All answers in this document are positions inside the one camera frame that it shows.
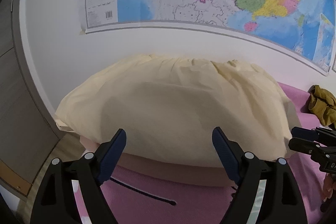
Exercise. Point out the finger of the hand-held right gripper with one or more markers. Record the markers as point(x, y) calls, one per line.
point(302, 145)
point(302, 132)

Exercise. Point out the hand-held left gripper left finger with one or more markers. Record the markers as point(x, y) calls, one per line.
point(111, 158)

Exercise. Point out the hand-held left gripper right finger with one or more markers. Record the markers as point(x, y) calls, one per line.
point(225, 158)

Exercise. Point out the cream trench coat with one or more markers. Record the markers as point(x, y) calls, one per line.
point(170, 108)

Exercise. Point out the person's right hand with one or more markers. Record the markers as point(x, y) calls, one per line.
point(326, 187)

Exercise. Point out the olive green garment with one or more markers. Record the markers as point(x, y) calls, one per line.
point(321, 106)

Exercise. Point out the folded peach garment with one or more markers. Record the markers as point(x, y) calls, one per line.
point(170, 173)

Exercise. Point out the pink bed blanket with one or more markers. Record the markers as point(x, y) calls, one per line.
point(183, 203)

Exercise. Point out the grey wooden cabinet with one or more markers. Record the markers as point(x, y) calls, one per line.
point(15, 108)

